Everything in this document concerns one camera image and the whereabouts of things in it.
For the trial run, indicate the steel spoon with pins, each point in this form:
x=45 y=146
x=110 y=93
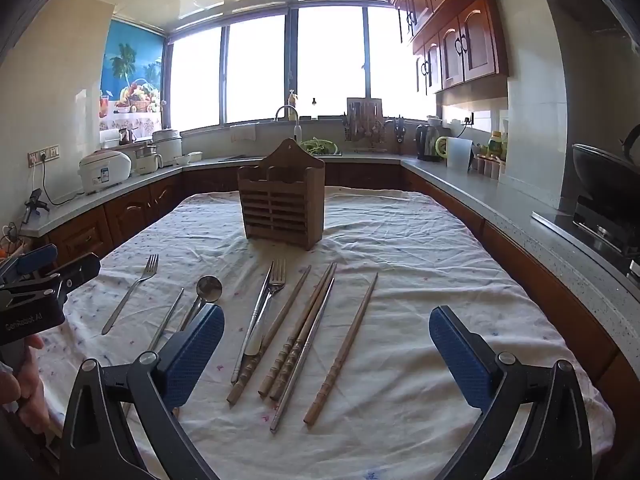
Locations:
x=209 y=288

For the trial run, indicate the white steamer pot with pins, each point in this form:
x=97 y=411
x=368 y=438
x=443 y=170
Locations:
x=166 y=145

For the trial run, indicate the tropical fruit wall poster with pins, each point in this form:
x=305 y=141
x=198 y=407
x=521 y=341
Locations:
x=130 y=60

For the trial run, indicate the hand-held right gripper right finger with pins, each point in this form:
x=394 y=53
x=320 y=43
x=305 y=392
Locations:
x=460 y=355

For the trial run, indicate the white rice cooker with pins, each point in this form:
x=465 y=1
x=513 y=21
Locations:
x=102 y=170

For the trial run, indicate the white hanging towel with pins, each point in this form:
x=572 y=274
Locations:
x=243 y=133

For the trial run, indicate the metal wok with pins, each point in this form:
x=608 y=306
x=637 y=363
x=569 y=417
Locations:
x=605 y=170

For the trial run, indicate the colander of green vegetables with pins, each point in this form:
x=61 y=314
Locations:
x=320 y=146

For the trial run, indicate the knife and scissors block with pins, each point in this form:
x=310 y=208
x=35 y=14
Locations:
x=396 y=135

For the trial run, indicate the kitchen window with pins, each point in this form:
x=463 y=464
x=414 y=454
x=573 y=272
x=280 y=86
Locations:
x=255 y=70

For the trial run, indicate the wooden base cabinets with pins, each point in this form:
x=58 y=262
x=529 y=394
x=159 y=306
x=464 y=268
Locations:
x=135 y=210

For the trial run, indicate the wall socket with plug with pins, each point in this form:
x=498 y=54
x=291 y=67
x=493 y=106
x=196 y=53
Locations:
x=468 y=120

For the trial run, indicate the gas stove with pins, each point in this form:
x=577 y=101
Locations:
x=595 y=225

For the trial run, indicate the chrome faucet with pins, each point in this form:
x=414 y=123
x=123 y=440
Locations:
x=287 y=108

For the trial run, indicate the floral white tablecloth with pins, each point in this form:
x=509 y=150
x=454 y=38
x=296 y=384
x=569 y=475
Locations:
x=400 y=260

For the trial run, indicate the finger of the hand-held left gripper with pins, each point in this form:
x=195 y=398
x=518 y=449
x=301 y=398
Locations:
x=32 y=260
x=77 y=270

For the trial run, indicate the steel fork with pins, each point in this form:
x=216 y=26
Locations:
x=129 y=297
x=253 y=342

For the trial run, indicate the small white sill bowl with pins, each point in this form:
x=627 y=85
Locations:
x=434 y=120

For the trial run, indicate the person's left hand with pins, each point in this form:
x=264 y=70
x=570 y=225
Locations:
x=25 y=395

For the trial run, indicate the spice jar set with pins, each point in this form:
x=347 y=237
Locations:
x=487 y=167

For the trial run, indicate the cutting board utensil rack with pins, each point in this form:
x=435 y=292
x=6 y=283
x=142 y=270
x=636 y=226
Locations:
x=364 y=115

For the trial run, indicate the metal chopstick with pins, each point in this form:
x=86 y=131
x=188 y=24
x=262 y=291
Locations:
x=167 y=317
x=291 y=385

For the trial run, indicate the silver table knife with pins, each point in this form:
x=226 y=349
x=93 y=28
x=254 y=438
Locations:
x=238 y=365

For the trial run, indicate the wooden upper cabinets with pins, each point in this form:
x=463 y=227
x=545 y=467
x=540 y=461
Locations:
x=465 y=45

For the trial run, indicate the white bowls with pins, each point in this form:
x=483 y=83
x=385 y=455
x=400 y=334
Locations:
x=189 y=158

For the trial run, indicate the green label bottle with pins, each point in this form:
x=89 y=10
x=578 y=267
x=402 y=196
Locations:
x=496 y=145

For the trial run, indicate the wooden utensil holder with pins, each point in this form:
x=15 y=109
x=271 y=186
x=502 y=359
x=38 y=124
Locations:
x=280 y=210

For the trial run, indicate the black clamp stand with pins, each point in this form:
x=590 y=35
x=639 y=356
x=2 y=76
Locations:
x=34 y=202

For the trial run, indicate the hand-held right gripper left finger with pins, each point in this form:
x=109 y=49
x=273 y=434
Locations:
x=195 y=355

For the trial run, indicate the yellow soap bottle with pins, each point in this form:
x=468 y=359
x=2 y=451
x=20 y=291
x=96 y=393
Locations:
x=292 y=102

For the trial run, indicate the steel electric kettle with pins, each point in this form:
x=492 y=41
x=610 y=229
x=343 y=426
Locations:
x=427 y=142

